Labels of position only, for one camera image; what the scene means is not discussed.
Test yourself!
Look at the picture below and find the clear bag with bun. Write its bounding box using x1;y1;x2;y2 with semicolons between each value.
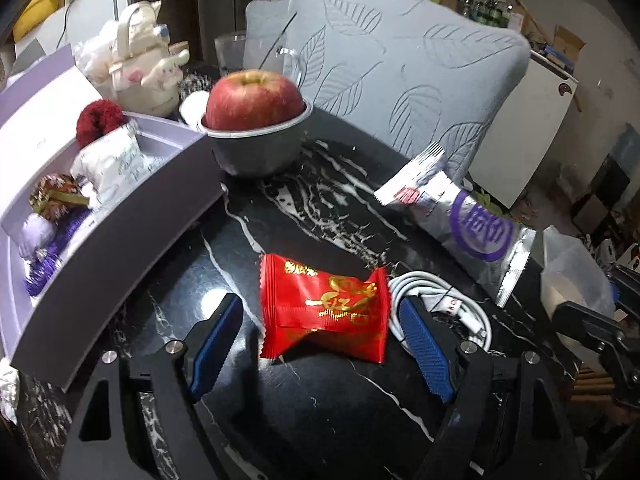
540;226;615;318

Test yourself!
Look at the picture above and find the red candy packet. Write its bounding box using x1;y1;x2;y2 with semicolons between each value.
259;254;390;364

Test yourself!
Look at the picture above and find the silver purple snack packet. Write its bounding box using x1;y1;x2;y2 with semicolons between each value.
374;143;536;308

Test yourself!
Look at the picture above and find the white printed soft packet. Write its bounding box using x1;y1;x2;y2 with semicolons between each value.
70;119;150;206

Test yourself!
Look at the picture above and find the crumpled white tissue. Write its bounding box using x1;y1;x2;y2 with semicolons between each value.
0;356;20;425

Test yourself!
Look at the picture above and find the lavender gift box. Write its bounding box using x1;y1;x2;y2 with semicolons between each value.
1;48;221;388

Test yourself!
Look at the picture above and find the purple tassel sachet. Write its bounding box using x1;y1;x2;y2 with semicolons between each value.
17;208;91;297

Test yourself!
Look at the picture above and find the white cabinet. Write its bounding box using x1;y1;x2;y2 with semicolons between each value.
470;52;578;208

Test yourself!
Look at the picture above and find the light blue leaf pillow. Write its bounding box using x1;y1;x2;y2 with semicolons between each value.
245;0;530;182

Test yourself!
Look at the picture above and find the dark red knitted scrunchie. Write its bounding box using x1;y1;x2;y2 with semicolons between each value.
75;100;127;148

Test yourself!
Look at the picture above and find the grey metal bowl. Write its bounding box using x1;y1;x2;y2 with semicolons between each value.
196;100;314;177

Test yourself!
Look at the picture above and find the cream rabbit teapot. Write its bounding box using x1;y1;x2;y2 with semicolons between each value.
108;0;190;117

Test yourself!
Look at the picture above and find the red apple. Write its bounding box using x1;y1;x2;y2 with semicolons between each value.
203;70;306;131

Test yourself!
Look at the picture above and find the clear glass mug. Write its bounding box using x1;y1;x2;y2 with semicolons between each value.
215;32;306;87

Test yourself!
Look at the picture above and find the white mini fridge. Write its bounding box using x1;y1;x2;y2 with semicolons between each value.
14;0;129;56

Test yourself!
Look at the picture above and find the yellow enamel pot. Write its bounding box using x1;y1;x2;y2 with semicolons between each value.
12;0;61;42

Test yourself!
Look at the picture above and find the coiled white charging cable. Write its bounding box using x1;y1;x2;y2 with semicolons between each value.
387;270;494;352

